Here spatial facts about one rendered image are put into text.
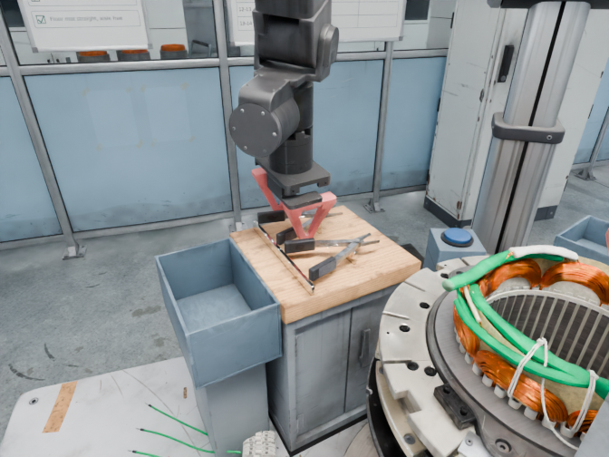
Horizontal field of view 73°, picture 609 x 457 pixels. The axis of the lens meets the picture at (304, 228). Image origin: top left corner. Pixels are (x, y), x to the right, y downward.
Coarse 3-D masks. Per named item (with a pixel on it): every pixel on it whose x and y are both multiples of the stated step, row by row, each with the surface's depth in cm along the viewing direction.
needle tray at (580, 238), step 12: (588, 216) 65; (576, 228) 63; (588, 228) 66; (600, 228) 64; (564, 240) 59; (576, 240) 66; (588, 240) 66; (600, 240) 65; (576, 252) 58; (588, 252) 57; (600, 252) 56
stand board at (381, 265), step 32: (288, 224) 63; (352, 224) 63; (256, 256) 55; (288, 256) 55; (320, 256) 55; (384, 256) 55; (288, 288) 49; (320, 288) 49; (352, 288) 50; (288, 320) 47
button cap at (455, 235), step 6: (450, 228) 66; (456, 228) 66; (444, 234) 65; (450, 234) 64; (456, 234) 64; (462, 234) 64; (468, 234) 64; (450, 240) 64; (456, 240) 63; (462, 240) 63; (468, 240) 63
